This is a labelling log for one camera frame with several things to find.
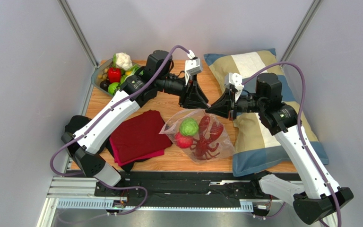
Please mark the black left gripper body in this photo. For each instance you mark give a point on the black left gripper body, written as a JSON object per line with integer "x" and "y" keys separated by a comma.
{"x": 186, "y": 90}

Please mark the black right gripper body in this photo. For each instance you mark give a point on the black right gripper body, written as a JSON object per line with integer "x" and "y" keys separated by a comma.
{"x": 231, "y": 105}

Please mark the green custard apple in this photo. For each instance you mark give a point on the green custard apple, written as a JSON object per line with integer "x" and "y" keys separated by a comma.
{"x": 188, "y": 127}

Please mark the clear zip top bag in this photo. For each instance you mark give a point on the clear zip top bag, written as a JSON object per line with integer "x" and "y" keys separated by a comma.
{"x": 171, "y": 127}

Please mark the red toy lobster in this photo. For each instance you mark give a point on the red toy lobster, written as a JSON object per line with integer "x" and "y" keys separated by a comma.
{"x": 206, "y": 146}

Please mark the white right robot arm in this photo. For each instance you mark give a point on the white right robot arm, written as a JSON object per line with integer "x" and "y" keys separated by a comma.
{"x": 320, "y": 195}

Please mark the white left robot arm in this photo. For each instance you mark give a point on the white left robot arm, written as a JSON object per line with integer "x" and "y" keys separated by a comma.
{"x": 137, "y": 89}

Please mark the blue beige checked pillow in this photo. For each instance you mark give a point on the blue beige checked pillow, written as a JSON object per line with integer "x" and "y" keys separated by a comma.
{"x": 256, "y": 149}

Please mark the white green cabbage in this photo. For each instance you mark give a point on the white green cabbage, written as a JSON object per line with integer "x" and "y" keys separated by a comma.
{"x": 129, "y": 72}

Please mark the dark red folded cloth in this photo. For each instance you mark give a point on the dark red folded cloth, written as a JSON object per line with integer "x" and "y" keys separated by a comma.
{"x": 140, "y": 136}

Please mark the pink folded cloth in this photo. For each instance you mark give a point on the pink folded cloth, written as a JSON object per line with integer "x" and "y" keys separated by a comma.
{"x": 116, "y": 155}

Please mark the white cauliflower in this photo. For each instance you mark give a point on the white cauliflower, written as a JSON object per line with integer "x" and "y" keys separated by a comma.
{"x": 122, "y": 60}

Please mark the red bell pepper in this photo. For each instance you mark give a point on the red bell pepper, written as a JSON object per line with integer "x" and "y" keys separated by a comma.
{"x": 114, "y": 75}

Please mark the green lime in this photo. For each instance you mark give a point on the green lime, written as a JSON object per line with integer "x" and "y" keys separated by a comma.
{"x": 113, "y": 88}

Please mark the dark eggplant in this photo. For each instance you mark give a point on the dark eggplant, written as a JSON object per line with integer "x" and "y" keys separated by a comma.
{"x": 104, "y": 85}

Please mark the black folded cloth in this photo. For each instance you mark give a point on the black folded cloth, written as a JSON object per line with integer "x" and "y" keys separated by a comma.
{"x": 126, "y": 168}

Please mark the black cap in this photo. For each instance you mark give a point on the black cap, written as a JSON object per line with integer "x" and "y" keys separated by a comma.
{"x": 76, "y": 123}

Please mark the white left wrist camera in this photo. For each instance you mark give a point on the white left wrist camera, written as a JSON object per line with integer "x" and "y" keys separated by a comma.
{"x": 193, "y": 66}

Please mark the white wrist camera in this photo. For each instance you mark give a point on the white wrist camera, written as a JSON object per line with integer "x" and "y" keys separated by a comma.
{"x": 233, "y": 81}
{"x": 193, "y": 66}

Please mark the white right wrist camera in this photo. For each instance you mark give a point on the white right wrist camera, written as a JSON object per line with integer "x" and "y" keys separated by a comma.
{"x": 233, "y": 81}

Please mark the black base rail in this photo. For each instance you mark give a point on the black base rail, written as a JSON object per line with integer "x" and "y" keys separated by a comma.
{"x": 187, "y": 189}

